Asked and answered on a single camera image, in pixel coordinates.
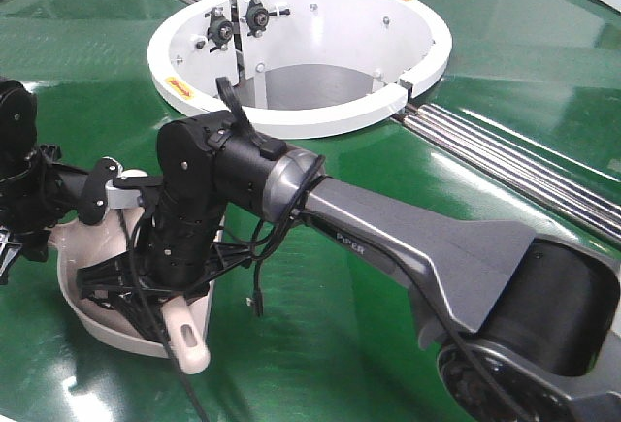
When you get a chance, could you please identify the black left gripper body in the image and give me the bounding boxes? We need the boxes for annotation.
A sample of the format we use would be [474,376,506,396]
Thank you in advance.
[1,145,66,284]

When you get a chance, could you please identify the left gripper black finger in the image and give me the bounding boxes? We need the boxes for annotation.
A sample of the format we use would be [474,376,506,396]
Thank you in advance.
[55,156,122,226]

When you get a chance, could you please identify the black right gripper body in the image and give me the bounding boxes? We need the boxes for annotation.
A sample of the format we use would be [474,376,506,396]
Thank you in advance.
[75,240,256,345]

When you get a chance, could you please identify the pink plastic dustpan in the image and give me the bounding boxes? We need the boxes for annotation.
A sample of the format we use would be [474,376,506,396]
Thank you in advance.
[48,168,225,359]

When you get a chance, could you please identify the pink hand brush black bristles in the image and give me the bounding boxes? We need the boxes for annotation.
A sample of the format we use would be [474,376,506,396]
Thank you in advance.
[161,296,211,374]

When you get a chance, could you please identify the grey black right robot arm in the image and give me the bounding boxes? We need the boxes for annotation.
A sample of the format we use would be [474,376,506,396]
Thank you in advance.
[77,110,620,421]

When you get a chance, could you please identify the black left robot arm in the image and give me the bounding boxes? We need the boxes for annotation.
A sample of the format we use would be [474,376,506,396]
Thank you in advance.
[1,78,121,285]

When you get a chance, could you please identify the chrome roller rods right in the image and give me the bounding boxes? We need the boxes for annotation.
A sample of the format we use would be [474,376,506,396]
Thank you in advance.
[397,103,620,245]

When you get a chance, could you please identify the black bearing mount left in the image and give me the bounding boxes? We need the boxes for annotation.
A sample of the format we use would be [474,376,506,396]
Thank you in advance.
[205,7,234,53]

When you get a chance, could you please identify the black bearing mount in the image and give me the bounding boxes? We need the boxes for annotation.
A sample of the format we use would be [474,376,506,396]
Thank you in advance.
[205,7,234,53]
[244,0,291,38]

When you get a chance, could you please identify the black bearing mount right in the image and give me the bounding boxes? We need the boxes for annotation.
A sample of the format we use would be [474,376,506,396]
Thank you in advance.
[244,0,291,38]

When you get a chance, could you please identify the white central ring housing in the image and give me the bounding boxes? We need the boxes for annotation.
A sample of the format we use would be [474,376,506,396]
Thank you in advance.
[147,0,453,139]

